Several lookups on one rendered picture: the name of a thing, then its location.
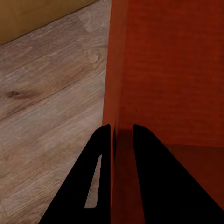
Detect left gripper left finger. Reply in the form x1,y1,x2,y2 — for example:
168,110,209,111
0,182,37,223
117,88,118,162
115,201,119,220
39,124,111,224

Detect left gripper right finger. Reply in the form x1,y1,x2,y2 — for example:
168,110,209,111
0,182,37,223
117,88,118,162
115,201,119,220
133,124,224,224

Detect storage box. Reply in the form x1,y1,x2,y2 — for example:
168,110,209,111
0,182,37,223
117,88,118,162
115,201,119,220
102,0,224,224

